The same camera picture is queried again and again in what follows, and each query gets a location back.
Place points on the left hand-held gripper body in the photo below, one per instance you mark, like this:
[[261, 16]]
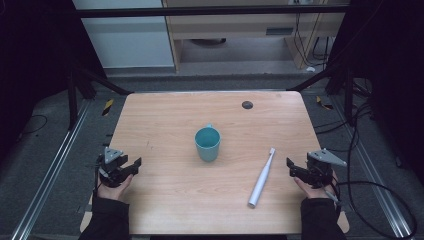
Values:
[[112, 168]]

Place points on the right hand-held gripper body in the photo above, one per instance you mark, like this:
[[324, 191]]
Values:
[[321, 166]]

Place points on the white electric toothbrush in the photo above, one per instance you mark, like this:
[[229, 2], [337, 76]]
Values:
[[261, 180]]

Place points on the teal cup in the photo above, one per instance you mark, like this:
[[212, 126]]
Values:
[[207, 144]]

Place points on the person's right hand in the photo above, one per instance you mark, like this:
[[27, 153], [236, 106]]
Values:
[[313, 190]]

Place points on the person's left hand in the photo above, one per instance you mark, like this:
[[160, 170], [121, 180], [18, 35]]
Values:
[[113, 190]]

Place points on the yellow black tape strip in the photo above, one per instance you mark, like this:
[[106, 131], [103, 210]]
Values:
[[324, 104], [107, 107]]

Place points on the round grey table grommet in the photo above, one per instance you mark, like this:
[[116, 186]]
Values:
[[247, 105]]

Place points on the small white floor object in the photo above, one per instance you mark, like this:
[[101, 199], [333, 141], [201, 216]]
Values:
[[310, 69]]

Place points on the white cabinet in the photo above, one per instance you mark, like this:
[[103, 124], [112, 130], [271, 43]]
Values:
[[126, 40]]

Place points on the black curtain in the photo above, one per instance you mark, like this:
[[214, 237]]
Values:
[[393, 66], [33, 66]]

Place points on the light wooden desk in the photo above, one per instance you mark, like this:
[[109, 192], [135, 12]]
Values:
[[233, 28]]

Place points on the aluminium floor rail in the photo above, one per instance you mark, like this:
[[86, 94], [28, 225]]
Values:
[[50, 173], [373, 173]]

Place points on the black frame stand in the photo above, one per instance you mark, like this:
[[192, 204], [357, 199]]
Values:
[[348, 96], [72, 100]]

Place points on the black horizontal frame bar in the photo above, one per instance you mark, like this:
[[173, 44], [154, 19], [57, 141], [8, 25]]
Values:
[[206, 11]]

